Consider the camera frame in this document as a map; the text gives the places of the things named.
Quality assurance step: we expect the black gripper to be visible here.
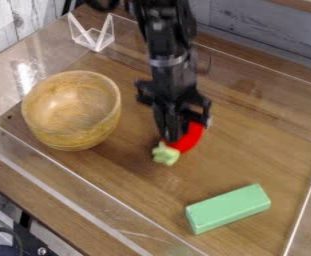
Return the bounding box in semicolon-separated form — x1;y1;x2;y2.
135;61;211;142

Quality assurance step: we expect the red plush strawberry toy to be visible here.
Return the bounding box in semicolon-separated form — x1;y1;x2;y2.
152;122;204;166

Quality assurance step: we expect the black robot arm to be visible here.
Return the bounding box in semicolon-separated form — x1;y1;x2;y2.
84;0;211;142

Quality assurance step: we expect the wooden bowl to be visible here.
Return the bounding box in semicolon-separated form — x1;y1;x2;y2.
21;70;121;151

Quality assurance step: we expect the green rectangular block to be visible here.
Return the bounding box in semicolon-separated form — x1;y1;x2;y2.
186;184;271;235

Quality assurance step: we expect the clear acrylic tray wall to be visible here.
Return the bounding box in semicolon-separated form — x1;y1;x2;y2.
0;19;311;256

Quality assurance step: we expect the clear acrylic corner bracket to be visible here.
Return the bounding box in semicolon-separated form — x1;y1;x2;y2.
67;13;115;52

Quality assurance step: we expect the black metal bracket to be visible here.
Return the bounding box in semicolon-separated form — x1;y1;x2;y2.
13;223;59;256

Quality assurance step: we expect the black cable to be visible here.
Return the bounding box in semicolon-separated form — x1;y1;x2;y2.
0;226;28;256

